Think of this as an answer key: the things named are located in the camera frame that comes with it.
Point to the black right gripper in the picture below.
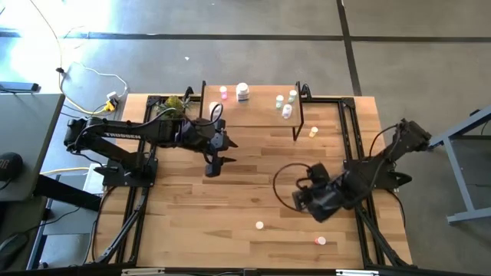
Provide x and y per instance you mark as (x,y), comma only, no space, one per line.
(326,201)

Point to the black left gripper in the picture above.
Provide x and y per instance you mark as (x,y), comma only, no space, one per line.
(213,142)

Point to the red medicine vial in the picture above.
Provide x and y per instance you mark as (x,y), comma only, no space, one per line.
(320,240)

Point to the large white medicine bottle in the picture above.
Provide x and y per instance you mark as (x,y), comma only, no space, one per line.
(242,92)
(214,109)

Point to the clear white-capped medicine vial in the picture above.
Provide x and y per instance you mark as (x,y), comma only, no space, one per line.
(259,225)

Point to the pink medicine vial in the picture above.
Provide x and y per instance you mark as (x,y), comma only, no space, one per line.
(223,94)

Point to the yellow medicine vial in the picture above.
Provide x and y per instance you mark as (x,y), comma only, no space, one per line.
(313,132)

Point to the green medicine vial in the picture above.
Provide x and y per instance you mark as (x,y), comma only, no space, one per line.
(292,96)

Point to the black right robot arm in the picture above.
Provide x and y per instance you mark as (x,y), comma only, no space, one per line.
(387,157)

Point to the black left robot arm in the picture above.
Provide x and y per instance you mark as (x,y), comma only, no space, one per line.
(122,135)

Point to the wooden shelf with black legs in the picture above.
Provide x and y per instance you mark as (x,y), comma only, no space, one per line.
(257,111)

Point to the yellow plug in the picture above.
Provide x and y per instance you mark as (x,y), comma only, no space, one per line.
(108,106)

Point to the white power adapter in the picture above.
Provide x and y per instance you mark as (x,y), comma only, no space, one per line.
(112,95)

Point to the white box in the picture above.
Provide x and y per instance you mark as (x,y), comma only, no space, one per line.
(92,184)

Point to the black desk beam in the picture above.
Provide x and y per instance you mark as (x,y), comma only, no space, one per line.
(65,191)

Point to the grey platform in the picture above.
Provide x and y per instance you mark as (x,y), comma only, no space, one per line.
(69,222)

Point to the grey desk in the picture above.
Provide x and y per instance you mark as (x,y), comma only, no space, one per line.
(27,126)

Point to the dark flat device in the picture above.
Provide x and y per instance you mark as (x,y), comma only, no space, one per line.
(19,86)

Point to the black round pouch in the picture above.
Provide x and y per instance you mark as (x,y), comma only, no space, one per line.
(9,166)

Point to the black rounded object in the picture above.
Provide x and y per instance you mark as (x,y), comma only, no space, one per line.
(11,249)

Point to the black centre bracket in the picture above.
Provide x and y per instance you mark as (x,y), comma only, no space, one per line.
(250,272)

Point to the silver bracket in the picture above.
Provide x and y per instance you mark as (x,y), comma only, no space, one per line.
(142,272)
(356,273)

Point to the black aluminium table frame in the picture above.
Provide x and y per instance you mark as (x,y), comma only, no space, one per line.
(348,102)

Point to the blue-grey metal table frame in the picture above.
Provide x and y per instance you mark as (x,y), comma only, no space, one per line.
(460,128)

